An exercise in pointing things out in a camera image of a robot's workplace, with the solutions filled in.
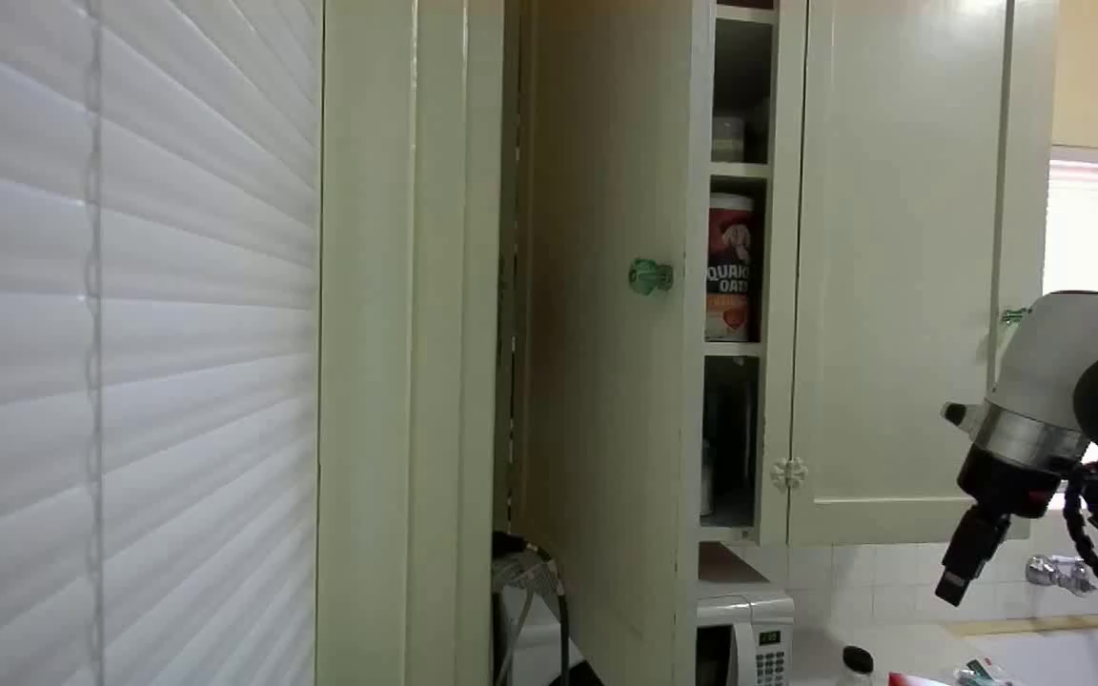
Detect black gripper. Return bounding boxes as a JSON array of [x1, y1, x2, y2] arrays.
[[935, 447, 1072, 607]]

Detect oatmeal canister red white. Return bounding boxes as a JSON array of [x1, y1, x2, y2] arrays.
[[704, 193, 753, 343]]

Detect closed cream cabinet door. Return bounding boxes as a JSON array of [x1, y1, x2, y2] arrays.
[[788, 0, 1011, 546]]

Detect white microwave oven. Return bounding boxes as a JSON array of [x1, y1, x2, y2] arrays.
[[692, 583, 794, 686]]

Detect white window blind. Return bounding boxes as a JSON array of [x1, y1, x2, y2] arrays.
[[0, 0, 320, 686]]

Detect open cream cabinet door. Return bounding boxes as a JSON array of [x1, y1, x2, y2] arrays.
[[518, 0, 713, 686]]

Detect green glass door knob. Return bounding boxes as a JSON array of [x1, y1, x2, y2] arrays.
[[624, 258, 676, 298]]

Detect metal cabinet hinge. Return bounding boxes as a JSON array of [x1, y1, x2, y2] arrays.
[[769, 457, 809, 492]]

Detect chrome wall faucet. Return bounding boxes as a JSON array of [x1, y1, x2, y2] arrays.
[[1027, 552, 1093, 594]]

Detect white items top shelf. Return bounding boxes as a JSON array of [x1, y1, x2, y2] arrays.
[[713, 113, 746, 161]]

